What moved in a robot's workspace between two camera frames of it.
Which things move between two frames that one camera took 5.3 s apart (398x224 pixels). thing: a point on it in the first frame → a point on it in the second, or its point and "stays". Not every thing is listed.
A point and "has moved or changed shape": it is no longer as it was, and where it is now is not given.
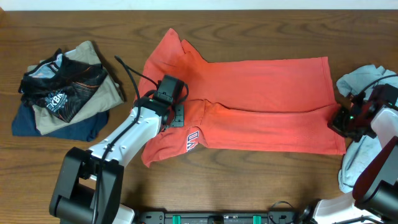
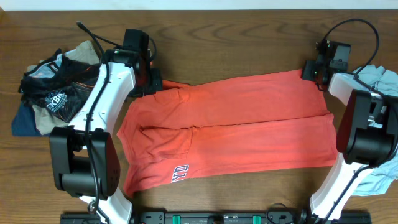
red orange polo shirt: x=267 y=104 has moved or changed shape
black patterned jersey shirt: x=63 y=86 stays
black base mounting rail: x=218 y=218 stays
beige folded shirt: x=109 y=96 stays
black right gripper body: x=339 y=121 → x=308 y=72
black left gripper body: x=178 y=116 → x=156 y=82
